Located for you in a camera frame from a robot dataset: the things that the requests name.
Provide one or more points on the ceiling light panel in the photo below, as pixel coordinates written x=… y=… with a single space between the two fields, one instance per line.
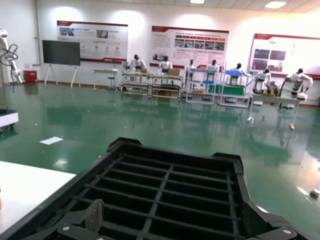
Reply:
x=197 y=1
x=275 y=4

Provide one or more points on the metal frame workbench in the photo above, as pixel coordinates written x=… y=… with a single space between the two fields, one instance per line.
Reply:
x=136 y=74
x=166 y=77

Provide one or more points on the red floor box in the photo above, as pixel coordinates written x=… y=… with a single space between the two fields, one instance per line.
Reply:
x=30 y=76

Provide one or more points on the white humanoid robot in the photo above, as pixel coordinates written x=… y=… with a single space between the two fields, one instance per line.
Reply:
x=238 y=67
x=137 y=63
x=261 y=78
x=297 y=80
x=213 y=66
x=191 y=65
x=165 y=65

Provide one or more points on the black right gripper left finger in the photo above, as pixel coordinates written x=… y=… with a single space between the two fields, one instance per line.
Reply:
x=92 y=217

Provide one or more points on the shelf rack with blue bin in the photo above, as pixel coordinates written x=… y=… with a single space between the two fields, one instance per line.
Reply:
x=233 y=73

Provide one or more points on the black stool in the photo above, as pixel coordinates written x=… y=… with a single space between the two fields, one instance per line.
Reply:
x=111 y=78

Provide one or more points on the white red wall info board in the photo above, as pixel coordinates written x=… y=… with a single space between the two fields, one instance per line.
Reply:
x=175 y=52
x=100 y=37
x=287 y=47

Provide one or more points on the white shelf rack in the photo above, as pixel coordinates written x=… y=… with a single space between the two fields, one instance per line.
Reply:
x=202 y=70

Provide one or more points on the white paper sheet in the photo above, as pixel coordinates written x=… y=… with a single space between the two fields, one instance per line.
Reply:
x=51 y=140

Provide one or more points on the small white table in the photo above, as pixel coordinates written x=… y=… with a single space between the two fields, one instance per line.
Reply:
x=105 y=70

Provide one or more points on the small background cardboard box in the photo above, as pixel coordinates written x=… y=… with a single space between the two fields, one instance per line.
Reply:
x=174 y=72

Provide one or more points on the long white table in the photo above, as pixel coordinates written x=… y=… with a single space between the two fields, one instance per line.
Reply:
x=275 y=98

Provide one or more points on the dark screen on white stand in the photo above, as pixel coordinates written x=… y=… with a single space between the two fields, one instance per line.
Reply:
x=61 y=52

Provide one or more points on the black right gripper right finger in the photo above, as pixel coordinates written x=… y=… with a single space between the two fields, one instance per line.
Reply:
x=255 y=222

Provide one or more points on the black slotted plastic container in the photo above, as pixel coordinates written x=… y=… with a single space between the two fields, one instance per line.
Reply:
x=175 y=157

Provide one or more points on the white low platform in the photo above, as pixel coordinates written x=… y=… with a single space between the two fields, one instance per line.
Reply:
x=7 y=118

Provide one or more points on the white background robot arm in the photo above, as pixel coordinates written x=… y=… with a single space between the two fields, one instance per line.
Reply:
x=15 y=71

